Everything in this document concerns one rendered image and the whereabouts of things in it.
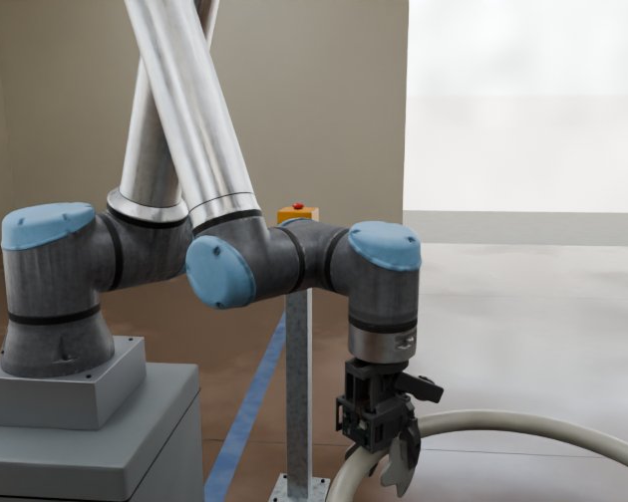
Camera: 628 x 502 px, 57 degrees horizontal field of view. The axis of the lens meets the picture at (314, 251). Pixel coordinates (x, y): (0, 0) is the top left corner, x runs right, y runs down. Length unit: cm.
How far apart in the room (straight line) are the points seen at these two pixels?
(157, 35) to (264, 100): 619
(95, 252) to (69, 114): 668
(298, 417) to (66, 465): 128
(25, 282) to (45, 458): 28
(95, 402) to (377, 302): 54
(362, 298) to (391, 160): 617
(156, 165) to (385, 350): 54
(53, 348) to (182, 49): 56
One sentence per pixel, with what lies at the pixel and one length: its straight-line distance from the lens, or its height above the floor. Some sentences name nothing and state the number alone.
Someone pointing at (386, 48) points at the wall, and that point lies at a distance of 691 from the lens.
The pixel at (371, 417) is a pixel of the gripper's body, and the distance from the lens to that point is 76.
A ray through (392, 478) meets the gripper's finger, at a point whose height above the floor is 88.
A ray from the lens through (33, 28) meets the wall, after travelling 797.
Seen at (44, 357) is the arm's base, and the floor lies 97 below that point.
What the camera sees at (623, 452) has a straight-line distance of 93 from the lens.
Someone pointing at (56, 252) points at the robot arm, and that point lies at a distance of 104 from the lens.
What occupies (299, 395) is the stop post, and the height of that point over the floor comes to 42.
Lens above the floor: 134
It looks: 12 degrees down
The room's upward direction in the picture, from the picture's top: straight up
